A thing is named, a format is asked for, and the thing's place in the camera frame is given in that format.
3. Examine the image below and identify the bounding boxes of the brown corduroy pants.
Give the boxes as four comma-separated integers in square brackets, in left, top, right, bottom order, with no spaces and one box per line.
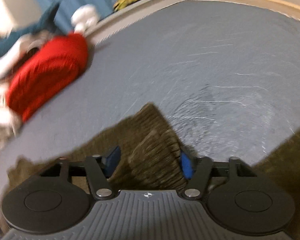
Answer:
[1,104,300,239]

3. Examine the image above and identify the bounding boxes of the grey bed mattress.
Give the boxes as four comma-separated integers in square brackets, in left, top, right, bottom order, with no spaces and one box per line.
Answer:
[0,1,300,195]

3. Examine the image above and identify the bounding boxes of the white folded blanket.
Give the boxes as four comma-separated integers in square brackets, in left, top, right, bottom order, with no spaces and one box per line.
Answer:
[0,34,45,148]

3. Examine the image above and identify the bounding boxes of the red folded quilt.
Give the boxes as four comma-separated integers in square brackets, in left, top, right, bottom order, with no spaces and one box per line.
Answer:
[6,33,89,122]

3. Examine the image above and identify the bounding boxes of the blue shark plush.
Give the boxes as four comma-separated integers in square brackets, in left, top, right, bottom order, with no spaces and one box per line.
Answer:
[0,2,64,57]

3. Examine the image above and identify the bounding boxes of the white plush toy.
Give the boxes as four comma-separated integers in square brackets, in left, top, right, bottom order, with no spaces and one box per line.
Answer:
[71,4,100,34]

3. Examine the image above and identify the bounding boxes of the wooden bed frame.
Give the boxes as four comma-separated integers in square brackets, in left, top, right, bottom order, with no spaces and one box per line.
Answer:
[85,0,300,44]

